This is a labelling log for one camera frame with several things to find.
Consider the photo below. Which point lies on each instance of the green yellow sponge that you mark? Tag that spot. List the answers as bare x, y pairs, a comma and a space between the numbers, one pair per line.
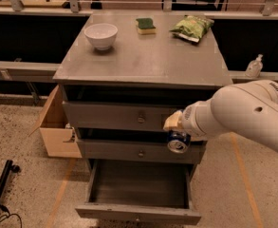
145, 26

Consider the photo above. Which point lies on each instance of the blue pepsi can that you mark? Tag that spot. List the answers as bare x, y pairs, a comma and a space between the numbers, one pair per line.
178, 142

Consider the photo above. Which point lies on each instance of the grey drawer cabinet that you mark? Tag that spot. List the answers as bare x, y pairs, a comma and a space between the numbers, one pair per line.
154, 69

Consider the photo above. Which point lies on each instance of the green chip bag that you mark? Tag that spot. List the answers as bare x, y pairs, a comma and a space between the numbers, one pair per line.
192, 28

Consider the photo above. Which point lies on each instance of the black stand with cable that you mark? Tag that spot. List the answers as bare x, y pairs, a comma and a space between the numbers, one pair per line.
4, 211

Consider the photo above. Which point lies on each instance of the top grey drawer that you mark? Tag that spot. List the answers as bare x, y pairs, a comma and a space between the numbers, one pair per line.
138, 117

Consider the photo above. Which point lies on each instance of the cardboard box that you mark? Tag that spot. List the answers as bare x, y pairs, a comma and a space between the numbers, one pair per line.
58, 136

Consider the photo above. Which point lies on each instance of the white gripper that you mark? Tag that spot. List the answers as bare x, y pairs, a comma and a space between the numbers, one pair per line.
189, 122

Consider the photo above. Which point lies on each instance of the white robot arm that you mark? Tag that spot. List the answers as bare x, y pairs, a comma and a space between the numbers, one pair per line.
249, 110

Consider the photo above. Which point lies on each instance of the white ceramic bowl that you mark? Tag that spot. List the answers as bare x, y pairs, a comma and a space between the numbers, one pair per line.
101, 36

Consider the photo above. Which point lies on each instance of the bottom grey open drawer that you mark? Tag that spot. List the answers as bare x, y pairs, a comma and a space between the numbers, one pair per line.
141, 192

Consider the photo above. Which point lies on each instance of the middle grey drawer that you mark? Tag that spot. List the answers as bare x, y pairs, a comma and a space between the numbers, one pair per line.
139, 151

